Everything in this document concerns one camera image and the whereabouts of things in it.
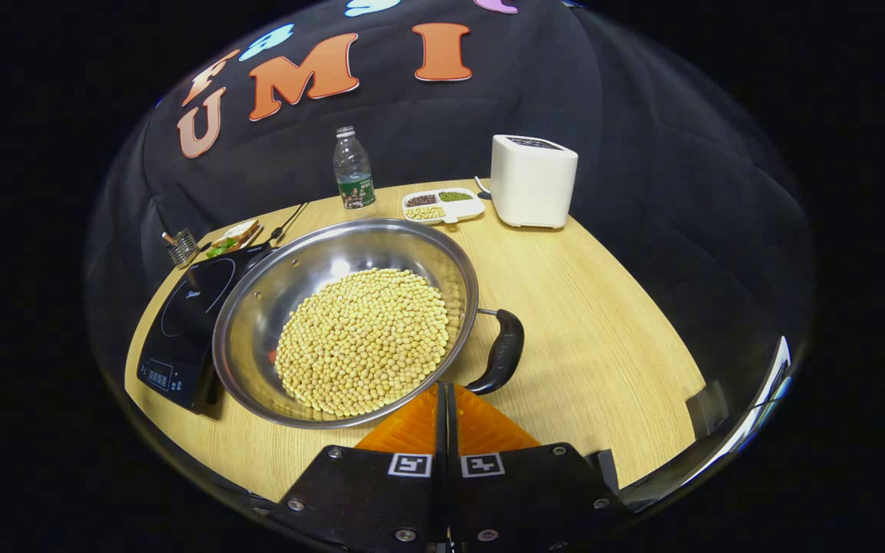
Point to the plate with sandwich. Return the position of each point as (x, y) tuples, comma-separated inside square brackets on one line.
[(233, 236)]

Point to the clear plastic water bottle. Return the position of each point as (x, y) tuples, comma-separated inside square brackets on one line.
[(353, 173)]

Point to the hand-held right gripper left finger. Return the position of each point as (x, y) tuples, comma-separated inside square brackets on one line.
[(366, 499)]

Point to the pile of yellow soybeans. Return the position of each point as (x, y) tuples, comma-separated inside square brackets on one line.
[(362, 338)]

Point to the small glass holder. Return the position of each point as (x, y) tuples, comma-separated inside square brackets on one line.
[(181, 247)]

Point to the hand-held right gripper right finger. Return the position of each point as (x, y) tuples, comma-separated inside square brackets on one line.
[(527, 499)]

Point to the white divided dish of beans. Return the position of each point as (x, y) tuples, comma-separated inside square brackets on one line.
[(442, 207)]

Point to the white toaster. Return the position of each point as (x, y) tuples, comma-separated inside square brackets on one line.
[(531, 184)]

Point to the black induction cooktop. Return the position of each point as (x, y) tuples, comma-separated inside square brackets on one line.
[(181, 315)]

